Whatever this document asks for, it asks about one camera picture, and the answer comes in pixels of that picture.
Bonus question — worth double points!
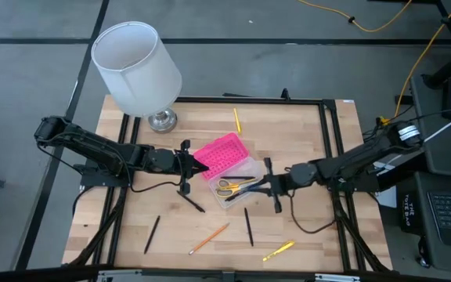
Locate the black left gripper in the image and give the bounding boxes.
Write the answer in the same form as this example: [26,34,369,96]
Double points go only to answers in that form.
[170,139,210,196]

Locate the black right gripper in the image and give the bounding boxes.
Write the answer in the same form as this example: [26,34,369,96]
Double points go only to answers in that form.
[248,157,294,215]

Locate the blue pen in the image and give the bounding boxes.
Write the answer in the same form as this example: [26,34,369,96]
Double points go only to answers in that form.
[224,180,269,202]

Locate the yellow handled scissors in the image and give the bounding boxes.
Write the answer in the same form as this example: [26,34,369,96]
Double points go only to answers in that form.
[215,177,258,198]

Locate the slim yellow pen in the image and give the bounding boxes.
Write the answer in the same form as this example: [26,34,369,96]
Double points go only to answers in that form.
[233,107,243,136]

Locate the yellow highlighter with clip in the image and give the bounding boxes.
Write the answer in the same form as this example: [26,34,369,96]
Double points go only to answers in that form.
[262,240,296,262]

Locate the orange wooden pencil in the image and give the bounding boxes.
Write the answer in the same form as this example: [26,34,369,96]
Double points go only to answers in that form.
[188,222,231,256]

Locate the clear pencil box pink lid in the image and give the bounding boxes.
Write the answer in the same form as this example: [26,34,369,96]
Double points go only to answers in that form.
[192,132,268,210]

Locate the white shade silver table lamp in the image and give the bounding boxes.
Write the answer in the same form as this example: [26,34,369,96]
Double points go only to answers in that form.
[91,20,183,134]

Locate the white paper sheet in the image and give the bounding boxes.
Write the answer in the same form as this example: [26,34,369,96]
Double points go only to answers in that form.
[374,190,398,209]

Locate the black printed tote bag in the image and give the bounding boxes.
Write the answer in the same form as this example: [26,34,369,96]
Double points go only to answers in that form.
[399,190,424,237]

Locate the black desk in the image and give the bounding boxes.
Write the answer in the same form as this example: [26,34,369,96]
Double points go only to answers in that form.
[409,72,451,275]

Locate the white rod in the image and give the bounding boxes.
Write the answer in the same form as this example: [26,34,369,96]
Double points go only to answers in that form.
[423,106,451,143]

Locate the black tripod stand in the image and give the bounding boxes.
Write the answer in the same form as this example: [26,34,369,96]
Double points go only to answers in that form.
[422,0,451,90]

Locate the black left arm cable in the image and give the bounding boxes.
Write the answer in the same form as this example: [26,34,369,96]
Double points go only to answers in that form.
[129,172,183,194]

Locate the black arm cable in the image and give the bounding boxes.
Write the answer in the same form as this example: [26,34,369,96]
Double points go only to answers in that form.
[287,187,338,235]
[129,172,183,194]

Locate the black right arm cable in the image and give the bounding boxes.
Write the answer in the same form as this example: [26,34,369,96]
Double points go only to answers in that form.
[287,187,338,235]

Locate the black aluminium table frame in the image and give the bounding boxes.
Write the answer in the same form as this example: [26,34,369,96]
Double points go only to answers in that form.
[0,88,451,282]

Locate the silver beam bracket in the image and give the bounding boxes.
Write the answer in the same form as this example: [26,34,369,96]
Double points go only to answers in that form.
[96,269,145,282]
[314,273,362,282]

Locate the yellow cable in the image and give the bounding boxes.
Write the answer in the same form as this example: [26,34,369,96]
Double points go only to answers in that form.
[295,0,413,34]
[377,0,451,126]

